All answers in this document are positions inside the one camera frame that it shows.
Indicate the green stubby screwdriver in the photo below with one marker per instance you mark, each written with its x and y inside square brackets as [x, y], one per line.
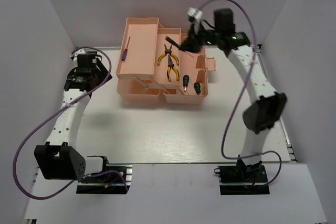
[197, 87]
[186, 80]

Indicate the blue label sticker right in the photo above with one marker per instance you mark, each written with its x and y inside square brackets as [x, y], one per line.
[245, 51]

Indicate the pink plastic toolbox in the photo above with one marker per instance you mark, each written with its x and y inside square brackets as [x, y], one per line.
[141, 80]

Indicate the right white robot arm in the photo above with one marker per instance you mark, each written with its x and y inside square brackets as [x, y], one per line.
[266, 103]

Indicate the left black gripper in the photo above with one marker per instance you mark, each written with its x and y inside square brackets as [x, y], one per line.
[103, 71]

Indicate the blue handle screwdriver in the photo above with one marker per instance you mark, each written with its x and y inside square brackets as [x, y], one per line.
[125, 52]

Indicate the yellow needle-nose pliers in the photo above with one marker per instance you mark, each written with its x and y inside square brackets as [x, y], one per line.
[171, 66]

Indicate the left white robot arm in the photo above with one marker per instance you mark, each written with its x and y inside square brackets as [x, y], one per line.
[58, 158]

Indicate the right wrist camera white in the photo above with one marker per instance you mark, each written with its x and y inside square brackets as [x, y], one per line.
[194, 15]

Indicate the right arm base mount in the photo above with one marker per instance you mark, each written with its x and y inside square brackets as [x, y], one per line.
[232, 183]

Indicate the thin black green screwdriver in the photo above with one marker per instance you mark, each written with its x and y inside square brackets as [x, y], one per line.
[170, 40]

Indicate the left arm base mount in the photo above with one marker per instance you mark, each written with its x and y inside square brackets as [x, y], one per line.
[116, 180]

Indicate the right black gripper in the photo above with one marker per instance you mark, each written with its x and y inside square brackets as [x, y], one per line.
[189, 45]

